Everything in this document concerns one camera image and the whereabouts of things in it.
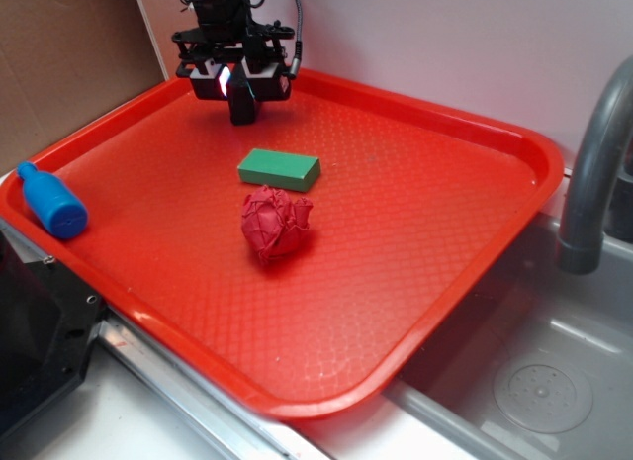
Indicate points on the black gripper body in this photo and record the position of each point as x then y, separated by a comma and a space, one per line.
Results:
257, 44

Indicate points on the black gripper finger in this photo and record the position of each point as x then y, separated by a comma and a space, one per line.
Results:
270, 84
209, 81

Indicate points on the black box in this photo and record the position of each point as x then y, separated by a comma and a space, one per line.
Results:
243, 108

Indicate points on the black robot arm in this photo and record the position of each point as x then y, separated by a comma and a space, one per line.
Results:
225, 12

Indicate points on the green rectangular block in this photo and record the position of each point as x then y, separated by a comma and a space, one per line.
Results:
277, 169

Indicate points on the crumpled red cloth ball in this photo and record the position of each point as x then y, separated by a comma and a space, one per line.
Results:
274, 225

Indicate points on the brown cardboard panel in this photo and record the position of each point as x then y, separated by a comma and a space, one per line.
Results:
65, 63

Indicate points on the red plastic tray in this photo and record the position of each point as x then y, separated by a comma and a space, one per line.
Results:
414, 203

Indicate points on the blue plastic bottle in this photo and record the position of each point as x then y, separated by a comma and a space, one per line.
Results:
61, 213

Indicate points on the grey sink faucet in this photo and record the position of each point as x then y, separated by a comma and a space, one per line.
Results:
599, 196

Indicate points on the grey plastic sink basin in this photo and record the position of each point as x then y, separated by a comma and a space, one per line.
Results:
534, 363

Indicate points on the black metal bracket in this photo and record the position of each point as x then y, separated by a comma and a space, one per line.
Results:
49, 321

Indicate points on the silver metal rail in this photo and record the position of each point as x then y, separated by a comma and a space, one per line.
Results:
231, 433

